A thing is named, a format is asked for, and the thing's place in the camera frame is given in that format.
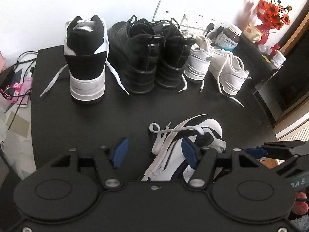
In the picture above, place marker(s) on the grey fluffy garment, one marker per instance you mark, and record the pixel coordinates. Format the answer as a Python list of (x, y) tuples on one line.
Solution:
[(300, 223)]

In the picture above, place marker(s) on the wooden door frame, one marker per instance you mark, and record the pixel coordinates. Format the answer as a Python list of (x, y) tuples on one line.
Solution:
[(293, 37)]

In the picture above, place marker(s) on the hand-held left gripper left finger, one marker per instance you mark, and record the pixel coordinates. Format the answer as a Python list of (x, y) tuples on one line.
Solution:
[(119, 152)]

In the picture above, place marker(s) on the cream flower-print mug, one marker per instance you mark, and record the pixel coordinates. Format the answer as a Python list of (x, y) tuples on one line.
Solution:
[(251, 32)]

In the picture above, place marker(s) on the red vase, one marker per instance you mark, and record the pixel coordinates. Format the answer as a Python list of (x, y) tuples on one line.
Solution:
[(264, 32)]

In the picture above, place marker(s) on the person's right hand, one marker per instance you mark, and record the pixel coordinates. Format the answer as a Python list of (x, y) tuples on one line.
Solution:
[(303, 206)]

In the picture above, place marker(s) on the black leather shoe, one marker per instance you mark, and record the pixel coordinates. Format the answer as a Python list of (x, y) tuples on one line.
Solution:
[(135, 53), (173, 60)]

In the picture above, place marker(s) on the black power plug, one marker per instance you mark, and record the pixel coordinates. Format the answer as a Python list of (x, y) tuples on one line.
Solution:
[(210, 26)]

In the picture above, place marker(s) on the white wall socket panel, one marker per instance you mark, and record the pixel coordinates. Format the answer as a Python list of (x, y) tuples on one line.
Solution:
[(195, 17)]

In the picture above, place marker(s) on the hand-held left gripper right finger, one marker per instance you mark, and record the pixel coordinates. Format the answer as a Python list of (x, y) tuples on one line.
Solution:
[(189, 151)]

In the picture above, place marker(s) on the clear white-label jar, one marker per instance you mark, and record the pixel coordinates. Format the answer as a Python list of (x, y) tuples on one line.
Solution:
[(278, 59)]

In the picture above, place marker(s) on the orange artificial flowers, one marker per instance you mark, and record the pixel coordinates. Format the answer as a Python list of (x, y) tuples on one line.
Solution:
[(270, 11)]

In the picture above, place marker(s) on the pink tube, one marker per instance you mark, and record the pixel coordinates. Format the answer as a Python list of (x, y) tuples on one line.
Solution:
[(27, 81)]

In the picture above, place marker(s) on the small clear plastic piece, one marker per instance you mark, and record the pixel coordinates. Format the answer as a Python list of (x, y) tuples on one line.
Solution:
[(263, 48)]

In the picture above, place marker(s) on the pink box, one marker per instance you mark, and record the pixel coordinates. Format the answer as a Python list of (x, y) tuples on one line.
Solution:
[(2, 61)]

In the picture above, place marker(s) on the brown supplement bottle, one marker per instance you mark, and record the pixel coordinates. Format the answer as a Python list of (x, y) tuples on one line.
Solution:
[(228, 40)]

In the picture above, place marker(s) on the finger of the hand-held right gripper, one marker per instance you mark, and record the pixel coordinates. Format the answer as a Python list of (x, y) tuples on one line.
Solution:
[(284, 145), (256, 152)]

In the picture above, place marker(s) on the chunky black white sneaker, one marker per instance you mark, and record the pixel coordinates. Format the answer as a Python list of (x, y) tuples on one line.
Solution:
[(170, 164)]

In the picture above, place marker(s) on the black side cabinet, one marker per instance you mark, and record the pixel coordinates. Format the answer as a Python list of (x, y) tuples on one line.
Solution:
[(256, 55)]

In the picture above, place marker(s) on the yellow sticky note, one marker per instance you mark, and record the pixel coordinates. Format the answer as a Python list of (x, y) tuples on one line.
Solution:
[(265, 59)]

